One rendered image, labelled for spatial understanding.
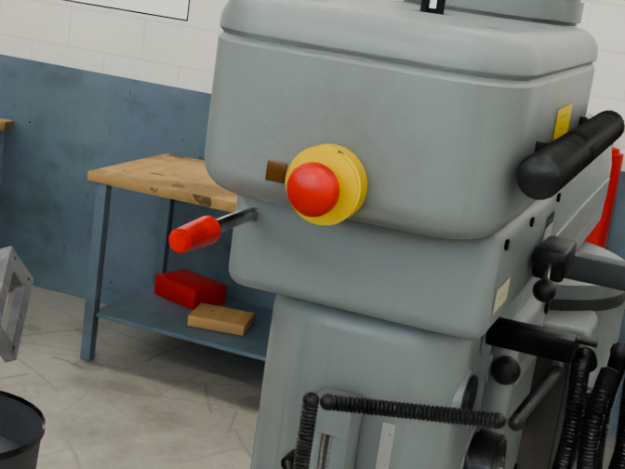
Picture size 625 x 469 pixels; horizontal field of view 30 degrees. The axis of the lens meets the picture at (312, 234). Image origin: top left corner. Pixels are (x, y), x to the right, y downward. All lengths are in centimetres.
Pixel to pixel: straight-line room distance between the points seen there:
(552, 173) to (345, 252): 21
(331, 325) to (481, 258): 17
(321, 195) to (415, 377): 26
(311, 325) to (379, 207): 21
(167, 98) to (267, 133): 502
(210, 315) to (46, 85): 165
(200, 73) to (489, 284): 492
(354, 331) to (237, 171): 21
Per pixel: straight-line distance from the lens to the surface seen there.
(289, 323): 107
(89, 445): 462
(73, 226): 628
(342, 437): 104
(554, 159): 88
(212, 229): 93
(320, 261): 101
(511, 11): 123
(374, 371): 105
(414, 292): 99
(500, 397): 124
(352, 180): 86
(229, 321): 529
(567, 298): 155
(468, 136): 86
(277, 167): 90
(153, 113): 596
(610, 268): 137
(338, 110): 88
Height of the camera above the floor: 192
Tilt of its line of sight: 13 degrees down
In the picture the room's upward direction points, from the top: 8 degrees clockwise
